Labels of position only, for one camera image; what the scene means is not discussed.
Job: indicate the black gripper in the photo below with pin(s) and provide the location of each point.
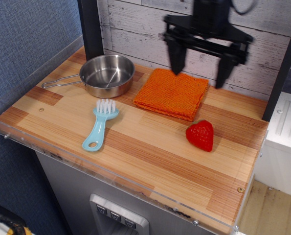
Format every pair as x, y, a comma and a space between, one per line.
207, 30

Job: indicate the red toy strawberry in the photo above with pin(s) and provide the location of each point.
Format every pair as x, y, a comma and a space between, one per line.
201, 135

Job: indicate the stainless steel pot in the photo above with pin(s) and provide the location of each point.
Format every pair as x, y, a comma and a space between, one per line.
105, 76

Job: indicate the orange folded cloth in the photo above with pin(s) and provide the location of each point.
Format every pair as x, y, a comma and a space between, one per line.
173, 95

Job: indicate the light blue scrub brush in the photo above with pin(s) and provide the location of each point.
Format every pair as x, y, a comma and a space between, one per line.
105, 110

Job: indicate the white ridged side unit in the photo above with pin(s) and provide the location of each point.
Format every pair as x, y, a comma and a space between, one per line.
273, 166

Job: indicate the grey toy fridge cabinet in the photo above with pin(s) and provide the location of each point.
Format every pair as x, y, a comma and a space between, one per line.
73, 188

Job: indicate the silver dispenser button panel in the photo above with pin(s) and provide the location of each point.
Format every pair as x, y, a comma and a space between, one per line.
113, 219

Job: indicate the yellow black object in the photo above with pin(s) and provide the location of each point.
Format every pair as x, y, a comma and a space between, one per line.
12, 224

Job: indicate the black right frame post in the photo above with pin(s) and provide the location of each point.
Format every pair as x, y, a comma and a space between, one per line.
278, 85

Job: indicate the black frame post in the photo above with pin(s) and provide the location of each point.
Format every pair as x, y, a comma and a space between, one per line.
91, 29
278, 85

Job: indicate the black left frame post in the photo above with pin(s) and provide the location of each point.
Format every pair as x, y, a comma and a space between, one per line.
91, 29

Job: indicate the clear acrylic guard rail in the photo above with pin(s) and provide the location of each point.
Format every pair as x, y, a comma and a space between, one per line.
147, 153

